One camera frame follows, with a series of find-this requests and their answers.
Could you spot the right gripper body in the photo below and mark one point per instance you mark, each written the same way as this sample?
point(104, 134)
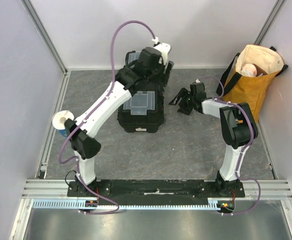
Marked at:
point(188, 101)

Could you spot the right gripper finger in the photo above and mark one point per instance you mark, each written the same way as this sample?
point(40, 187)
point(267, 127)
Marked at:
point(181, 91)
point(179, 99)

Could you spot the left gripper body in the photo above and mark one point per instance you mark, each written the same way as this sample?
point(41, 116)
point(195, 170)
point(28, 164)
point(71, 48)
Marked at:
point(158, 77)

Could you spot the black plastic toolbox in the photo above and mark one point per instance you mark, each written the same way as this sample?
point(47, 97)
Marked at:
point(144, 111)

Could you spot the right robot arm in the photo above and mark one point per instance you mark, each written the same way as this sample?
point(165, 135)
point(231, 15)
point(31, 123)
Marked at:
point(238, 131)

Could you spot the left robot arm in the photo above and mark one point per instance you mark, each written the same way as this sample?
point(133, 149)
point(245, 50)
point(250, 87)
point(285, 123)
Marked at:
point(83, 129)

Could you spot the yellow canvas tote bag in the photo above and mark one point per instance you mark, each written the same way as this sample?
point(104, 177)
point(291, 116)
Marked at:
point(237, 88)

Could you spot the blue tape roll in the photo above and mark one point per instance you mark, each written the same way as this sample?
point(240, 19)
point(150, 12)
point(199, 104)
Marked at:
point(59, 119)

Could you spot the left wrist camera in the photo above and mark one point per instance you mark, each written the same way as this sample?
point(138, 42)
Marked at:
point(163, 48)

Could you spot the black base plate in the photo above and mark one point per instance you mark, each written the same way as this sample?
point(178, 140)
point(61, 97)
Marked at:
point(112, 188)

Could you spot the aluminium frame rail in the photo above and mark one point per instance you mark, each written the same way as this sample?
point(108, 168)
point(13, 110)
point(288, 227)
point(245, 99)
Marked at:
point(271, 189)

